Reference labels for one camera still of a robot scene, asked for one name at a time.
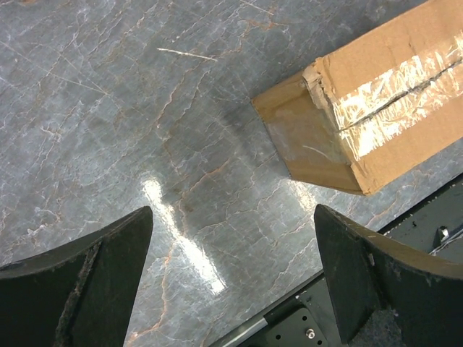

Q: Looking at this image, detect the brown cardboard express box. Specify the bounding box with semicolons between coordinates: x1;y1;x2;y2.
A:
252;1;462;196

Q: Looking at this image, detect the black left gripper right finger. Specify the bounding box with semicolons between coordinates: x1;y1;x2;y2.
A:
314;205;462;346

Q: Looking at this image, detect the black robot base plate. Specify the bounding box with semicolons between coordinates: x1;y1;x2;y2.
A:
209;180;463;347

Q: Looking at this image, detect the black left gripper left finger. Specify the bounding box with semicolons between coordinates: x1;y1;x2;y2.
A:
1;206;153;346

